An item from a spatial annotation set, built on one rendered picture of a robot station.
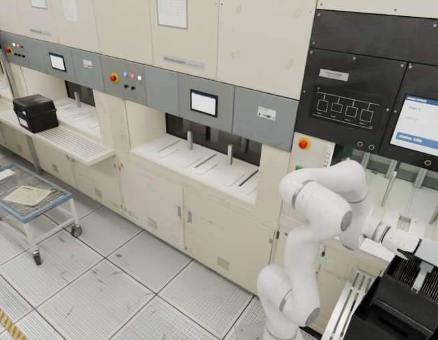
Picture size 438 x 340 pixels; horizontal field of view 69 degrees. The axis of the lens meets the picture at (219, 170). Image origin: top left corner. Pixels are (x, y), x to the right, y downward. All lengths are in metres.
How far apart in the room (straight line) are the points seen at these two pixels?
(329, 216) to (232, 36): 1.12
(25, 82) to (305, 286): 3.31
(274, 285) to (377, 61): 0.95
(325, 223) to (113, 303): 1.99
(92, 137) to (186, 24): 1.49
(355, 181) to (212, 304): 1.75
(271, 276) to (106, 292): 1.74
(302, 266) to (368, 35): 0.93
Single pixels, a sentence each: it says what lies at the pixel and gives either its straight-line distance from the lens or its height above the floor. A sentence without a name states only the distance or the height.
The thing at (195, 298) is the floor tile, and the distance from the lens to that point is 2.55.
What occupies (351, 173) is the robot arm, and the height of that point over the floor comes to 1.58.
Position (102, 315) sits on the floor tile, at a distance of 2.57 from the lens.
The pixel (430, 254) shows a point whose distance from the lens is 1.32.
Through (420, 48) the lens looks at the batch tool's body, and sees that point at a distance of 1.45.
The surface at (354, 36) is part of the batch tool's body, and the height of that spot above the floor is 1.87.
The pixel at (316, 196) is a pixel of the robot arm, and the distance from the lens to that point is 0.89.
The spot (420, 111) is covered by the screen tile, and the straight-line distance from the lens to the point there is 1.49.
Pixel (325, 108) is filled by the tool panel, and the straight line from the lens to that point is 1.56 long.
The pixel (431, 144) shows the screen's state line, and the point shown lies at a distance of 1.52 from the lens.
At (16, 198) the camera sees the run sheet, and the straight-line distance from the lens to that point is 3.06.
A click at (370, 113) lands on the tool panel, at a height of 1.58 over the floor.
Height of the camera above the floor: 2.05
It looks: 31 degrees down
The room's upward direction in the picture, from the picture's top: 2 degrees clockwise
